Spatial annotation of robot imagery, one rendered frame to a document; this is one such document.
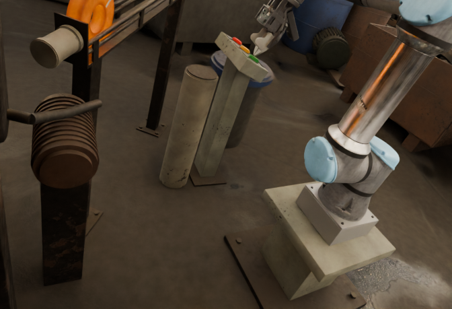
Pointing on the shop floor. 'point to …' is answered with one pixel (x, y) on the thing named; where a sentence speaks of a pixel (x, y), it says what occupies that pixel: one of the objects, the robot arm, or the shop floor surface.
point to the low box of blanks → (413, 120)
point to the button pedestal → (224, 111)
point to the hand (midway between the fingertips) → (257, 52)
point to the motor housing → (64, 186)
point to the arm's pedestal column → (286, 273)
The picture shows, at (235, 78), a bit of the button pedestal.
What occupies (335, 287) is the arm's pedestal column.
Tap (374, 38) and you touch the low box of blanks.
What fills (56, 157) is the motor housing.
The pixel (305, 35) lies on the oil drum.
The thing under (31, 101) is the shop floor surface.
